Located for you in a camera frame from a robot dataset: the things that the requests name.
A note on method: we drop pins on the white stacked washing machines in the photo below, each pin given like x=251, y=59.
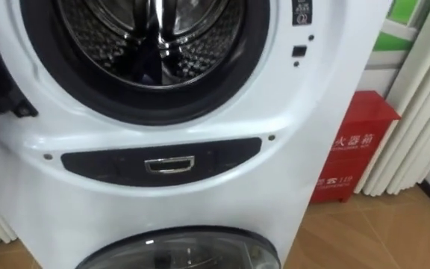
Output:
x=207, y=201

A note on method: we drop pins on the red fire extinguisher box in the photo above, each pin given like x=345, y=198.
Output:
x=353, y=149

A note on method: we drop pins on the green and white wall panel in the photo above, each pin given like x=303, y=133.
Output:
x=390, y=45

